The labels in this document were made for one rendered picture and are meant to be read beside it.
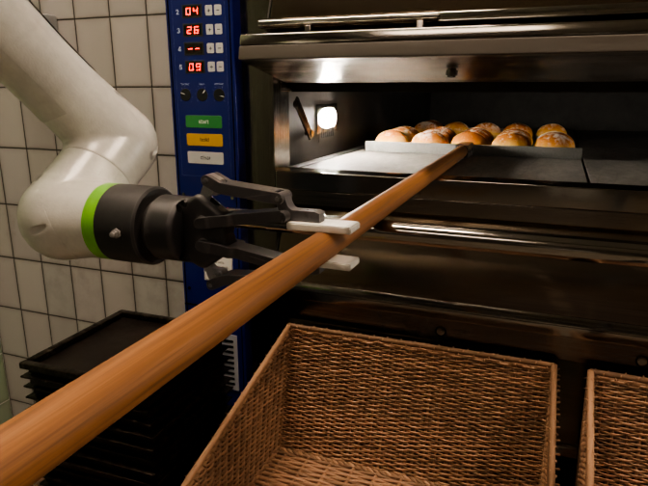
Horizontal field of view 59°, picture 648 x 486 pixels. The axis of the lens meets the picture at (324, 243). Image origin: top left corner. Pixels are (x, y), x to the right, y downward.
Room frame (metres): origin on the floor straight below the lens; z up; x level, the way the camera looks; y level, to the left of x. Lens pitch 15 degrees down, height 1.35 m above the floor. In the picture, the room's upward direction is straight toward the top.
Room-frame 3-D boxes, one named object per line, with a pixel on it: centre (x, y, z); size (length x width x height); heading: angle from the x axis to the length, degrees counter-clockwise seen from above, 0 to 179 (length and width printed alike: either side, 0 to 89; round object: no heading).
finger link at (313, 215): (0.59, 0.03, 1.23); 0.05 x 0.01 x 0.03; 68
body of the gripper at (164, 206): (0.64, 0.15, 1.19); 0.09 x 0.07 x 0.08; 68
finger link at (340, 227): (0.58, 0.00, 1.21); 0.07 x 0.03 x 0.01; 68
